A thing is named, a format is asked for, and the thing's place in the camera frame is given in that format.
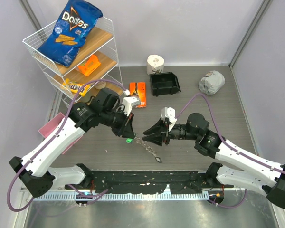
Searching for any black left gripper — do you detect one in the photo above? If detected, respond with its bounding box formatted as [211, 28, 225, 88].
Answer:
[101, 107, 135, 138]

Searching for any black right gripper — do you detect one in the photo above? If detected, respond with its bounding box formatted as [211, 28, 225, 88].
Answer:
[143, 117, 200, 146]

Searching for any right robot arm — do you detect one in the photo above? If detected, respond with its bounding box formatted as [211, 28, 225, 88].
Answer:
[143, 113, 285, 209]

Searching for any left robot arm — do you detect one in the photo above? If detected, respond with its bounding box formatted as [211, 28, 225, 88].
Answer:
[10, 88, 140, 198]

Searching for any orange razor box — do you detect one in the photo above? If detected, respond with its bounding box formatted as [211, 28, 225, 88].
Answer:
[129, 82, 147, 108]

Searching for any black plastic storage bin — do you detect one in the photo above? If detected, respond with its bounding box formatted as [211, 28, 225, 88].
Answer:
[149, 72, 181, 97]

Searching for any white toilet paper roll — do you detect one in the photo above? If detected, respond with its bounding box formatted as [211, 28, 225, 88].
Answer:
[146, 55, 165, 75]

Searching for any yellow M&M candy bag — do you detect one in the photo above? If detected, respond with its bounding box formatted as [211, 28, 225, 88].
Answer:
[62, 78, 90, 96]

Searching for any pink plastic tray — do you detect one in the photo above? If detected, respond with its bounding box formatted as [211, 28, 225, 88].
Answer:
[38, 112, 82, 154]

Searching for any grey wrapped paper bundle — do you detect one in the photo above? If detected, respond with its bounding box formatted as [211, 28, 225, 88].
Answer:
[198, 70, 226, 95]

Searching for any orange snack box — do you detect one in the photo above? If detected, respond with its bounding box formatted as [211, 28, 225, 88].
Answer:
[76, 55, 101, 76]

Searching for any blue Doritos chip bag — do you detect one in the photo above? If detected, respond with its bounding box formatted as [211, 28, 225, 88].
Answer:
[38, 0, 103, 67]

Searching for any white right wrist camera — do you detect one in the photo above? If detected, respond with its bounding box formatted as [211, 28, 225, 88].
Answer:
[160, 107, 177, 131]

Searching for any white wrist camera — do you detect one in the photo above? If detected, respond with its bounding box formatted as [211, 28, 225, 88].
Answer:
[160, 107, 177, 131]
[122, 96, 141, 116]

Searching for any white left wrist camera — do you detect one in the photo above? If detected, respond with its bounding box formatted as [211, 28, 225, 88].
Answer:
[122, 96, 141, 116]

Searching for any white wire wooden shelf rack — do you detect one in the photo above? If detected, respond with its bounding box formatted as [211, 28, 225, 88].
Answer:
[22, 17, 123, 106]

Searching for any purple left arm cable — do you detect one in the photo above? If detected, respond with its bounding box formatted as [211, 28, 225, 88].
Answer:
[9, 79, 131, 212]

